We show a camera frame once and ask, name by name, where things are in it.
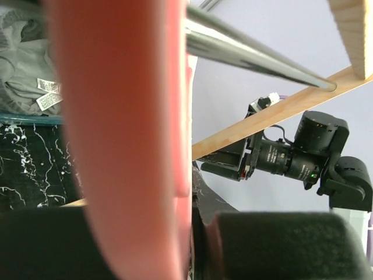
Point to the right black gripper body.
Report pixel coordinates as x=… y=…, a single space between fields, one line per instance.
x=250 y=158

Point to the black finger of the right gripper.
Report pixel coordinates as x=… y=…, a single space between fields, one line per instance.
x=226 y=162

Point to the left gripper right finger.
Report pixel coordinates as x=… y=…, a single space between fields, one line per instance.
x=229 y=244

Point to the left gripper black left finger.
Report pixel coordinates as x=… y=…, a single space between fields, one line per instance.
x=50 y=243

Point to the pink clothes hanger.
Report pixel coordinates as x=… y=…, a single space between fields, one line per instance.
x=140 y=242

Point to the grey shorts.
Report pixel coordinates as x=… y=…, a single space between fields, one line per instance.
x=29 y=82

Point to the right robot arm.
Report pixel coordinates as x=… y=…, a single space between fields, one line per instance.
x=313 y=157

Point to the black marbled table mat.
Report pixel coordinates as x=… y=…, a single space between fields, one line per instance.
x=37 y=168

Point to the teal plastic basket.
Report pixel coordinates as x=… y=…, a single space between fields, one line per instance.
x=21 y=119

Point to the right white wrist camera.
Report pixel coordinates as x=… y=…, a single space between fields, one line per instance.
x=262 y=103

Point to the metal hanging rail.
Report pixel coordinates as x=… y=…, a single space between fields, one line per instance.
x=209 y=37

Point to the wooden clothes rack frame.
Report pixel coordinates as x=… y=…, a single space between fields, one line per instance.
x=262 y=116

